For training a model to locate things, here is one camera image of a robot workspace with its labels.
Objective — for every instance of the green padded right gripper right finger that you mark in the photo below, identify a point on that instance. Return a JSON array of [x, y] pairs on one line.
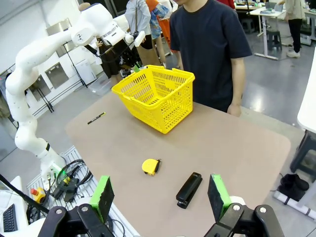
[[218, 197]]

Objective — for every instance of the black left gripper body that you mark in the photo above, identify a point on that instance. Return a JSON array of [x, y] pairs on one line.
[[127, 55]]

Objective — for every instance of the finger of the green tipped left gripper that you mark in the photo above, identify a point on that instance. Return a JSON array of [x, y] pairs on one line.
[[136, 67]]

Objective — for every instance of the green padded right gripper left finger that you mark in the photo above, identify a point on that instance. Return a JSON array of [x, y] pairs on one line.
[[102, 197]]

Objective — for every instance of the person's left forearm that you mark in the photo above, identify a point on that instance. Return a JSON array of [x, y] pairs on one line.
[[238, 81]]

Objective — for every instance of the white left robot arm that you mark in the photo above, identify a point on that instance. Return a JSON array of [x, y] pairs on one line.
[[27, 59]]

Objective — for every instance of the yellow plastic shopping basket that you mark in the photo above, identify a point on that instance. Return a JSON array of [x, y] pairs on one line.
[[168, 108]]

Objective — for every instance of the person in navy t-shirt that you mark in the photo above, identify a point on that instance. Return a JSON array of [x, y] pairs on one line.
[[209, 49]]

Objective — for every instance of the person in grey sweater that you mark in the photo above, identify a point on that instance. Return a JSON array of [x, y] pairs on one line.
[[295, 24]]

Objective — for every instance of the person's left hand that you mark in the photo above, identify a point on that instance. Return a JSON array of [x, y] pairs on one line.
[[234, 110]]

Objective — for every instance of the black stapler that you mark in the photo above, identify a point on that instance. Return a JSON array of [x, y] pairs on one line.
[[188, 190]]

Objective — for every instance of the clear plastic storage box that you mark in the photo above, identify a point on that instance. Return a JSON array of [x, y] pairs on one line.
[[100, 88]]

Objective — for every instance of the yellow tape measure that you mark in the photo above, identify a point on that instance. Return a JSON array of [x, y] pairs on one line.
[[149, 166]]

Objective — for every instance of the yellow emergency stop button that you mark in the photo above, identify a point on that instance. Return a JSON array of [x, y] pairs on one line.
[[38, 193]]

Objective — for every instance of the black pen with yellow cap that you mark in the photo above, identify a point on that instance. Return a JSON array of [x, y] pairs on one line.
[[96, 118]]

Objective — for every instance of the black shoes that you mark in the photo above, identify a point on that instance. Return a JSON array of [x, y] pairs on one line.
[[293, 185]]

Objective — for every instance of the black slanted pole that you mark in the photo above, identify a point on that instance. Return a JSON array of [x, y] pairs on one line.
[[22, 195]]

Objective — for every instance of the black keyboard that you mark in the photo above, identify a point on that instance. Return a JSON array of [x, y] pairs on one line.
[[10, 218]]

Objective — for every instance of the dark stool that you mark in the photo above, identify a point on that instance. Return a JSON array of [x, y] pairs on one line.
[[303, 153]]

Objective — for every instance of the large white table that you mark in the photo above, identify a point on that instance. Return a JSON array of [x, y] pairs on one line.
[[308, 103]]

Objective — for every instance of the grey plastic stool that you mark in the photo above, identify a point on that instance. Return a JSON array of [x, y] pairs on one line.
[[274, 39]]

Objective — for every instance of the white background desk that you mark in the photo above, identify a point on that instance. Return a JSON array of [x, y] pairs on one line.
[[267, 14]]

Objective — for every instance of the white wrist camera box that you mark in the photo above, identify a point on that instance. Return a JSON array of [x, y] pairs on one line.
[[139, 38]]

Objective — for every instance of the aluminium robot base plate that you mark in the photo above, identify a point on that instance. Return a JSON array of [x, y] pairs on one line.
[[74, 158]]

